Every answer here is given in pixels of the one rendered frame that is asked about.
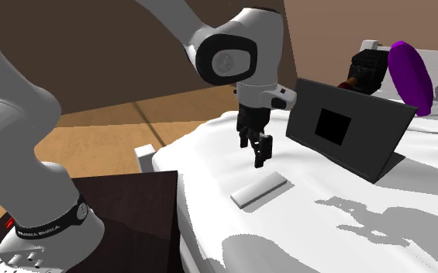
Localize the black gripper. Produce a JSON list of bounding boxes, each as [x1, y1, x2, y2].
[[236, 103, 274, 170]]

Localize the white bed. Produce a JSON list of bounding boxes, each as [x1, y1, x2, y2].
[[134, 39, 438, 273]]

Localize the black box with brown handle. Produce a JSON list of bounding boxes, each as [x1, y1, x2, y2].
[[336, 48, 390, 96]]

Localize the dark brown robot stand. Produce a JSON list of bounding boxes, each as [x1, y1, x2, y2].
[[0, 171, 185, 273]]

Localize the dark grey open laptop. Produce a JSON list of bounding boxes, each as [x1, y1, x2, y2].
[[285, 78, 419, 185]]

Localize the purple round cushion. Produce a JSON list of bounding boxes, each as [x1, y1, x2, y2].
[[387, 40, 436, 117]]

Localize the flat white rectangular slab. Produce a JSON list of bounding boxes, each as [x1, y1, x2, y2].
[[229, 171, 288, 209]]

